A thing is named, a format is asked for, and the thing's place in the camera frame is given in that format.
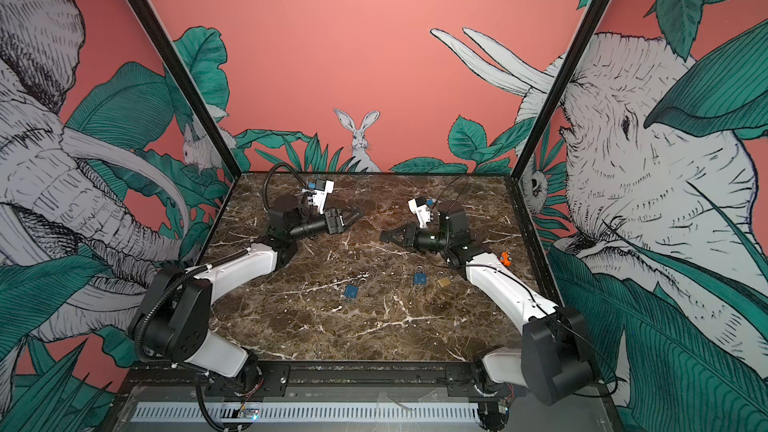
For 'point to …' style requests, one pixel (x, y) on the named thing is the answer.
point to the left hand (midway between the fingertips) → (361, 211)
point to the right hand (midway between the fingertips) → (385, 236)
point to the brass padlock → (444, 282)
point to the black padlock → (389, 236)
